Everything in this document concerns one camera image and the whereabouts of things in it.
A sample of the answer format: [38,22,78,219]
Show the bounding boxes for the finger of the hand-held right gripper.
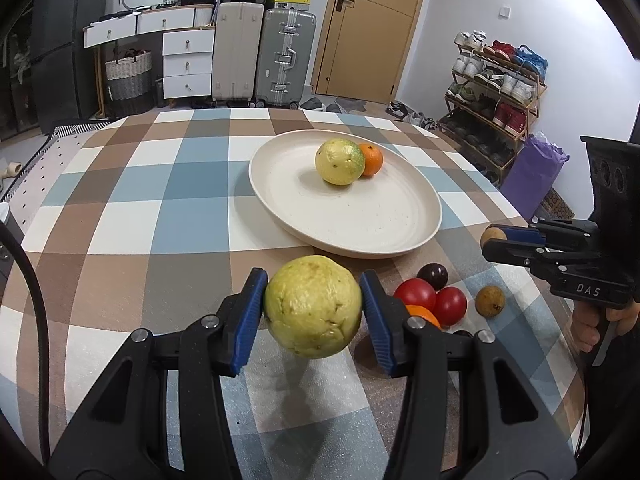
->
[481,240,566,281]
[502,219,601,253]

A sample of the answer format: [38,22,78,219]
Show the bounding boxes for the red tomato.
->
[434,286,468,326]
[393,278,437,311]

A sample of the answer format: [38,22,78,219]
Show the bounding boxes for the brown longan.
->
[480,226,507,251]
[475,285,505,318]

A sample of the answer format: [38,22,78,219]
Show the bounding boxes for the cream round plate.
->
[248,130,443,260]

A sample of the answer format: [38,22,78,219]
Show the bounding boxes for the purple bag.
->
[500,132,571,221]

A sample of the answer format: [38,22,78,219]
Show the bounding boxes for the rows of shoes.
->
[447,30,548,181]

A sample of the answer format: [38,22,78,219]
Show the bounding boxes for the small orange mandarin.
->
[357,144,384,177]

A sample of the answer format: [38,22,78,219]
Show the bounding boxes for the pale yellow guava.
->
[263,255,363,359]

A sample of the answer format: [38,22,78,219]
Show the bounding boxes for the large orange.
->
[405,304,442,330]

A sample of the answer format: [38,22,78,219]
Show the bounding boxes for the wooden shoe rack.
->
[439,42,548,186]

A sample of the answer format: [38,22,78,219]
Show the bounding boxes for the wicker basket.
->
[104,49,153,116]

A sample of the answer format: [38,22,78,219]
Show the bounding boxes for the white drawer dresser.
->
[82,4,217,110]

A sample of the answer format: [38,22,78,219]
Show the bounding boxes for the green yellow guava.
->
[314,139,366,186]

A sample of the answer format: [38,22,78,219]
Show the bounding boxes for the brown doormat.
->
[537,187,581,221]

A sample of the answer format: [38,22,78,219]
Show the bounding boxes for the dark purple plum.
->
[416,263,449,292]

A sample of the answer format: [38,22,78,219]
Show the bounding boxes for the checkered tablecloth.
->
[0,107,591,480]

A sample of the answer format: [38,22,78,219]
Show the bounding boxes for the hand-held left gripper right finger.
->
[359,269,593,480]

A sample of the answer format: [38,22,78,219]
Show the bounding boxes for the grey dotted rug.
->
[0,120,113,221]

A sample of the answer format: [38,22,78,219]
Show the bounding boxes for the beige suitcase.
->
[211,1,265,107]

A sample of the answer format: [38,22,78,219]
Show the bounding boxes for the person's right forearm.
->
[582,355,640,461]

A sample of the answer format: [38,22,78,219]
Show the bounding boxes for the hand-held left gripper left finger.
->
[47,267,271,480]

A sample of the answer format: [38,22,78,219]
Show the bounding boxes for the silver suitcase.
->
[254,7,318,109]

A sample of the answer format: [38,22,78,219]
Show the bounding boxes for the person's right hand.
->
[571,302,640,356]

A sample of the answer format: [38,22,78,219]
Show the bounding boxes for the black cable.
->
[0,220,53,466]

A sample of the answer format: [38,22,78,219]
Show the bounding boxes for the wooden door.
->
[311,0,432,106]

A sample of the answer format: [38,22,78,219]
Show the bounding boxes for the dark refrigerator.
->
[27,0,118,133]

